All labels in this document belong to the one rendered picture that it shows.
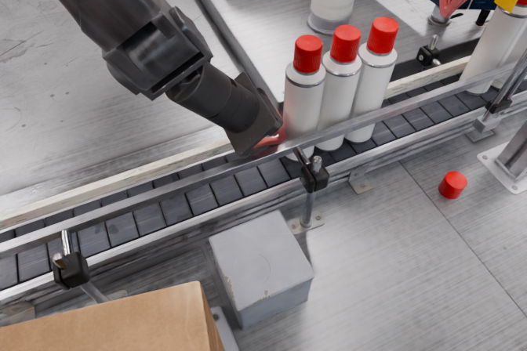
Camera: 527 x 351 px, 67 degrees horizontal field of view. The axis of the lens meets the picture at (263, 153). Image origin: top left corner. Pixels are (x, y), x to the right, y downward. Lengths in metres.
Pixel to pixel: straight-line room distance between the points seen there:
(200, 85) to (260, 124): 0.10
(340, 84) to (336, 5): 0.32
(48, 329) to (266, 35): 0.68
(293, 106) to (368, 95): 0.11
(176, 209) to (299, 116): 0.22
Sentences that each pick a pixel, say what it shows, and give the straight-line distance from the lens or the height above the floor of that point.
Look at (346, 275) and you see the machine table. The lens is 0.59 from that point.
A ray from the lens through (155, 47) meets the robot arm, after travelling 0.38.
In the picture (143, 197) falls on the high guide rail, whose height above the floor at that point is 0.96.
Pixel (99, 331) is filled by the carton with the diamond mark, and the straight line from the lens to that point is 0.28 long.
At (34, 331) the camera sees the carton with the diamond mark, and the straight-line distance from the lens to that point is 0.30.
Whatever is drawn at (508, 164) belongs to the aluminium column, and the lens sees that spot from 0.78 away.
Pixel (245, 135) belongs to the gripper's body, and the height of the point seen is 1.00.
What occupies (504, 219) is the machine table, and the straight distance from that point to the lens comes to 0.72.
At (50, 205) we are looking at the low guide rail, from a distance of 0.61.
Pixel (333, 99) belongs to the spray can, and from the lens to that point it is 0.55.
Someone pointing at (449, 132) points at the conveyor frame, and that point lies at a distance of 0.75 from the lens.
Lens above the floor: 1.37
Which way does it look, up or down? 52 degrees down
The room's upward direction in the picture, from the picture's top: straight up
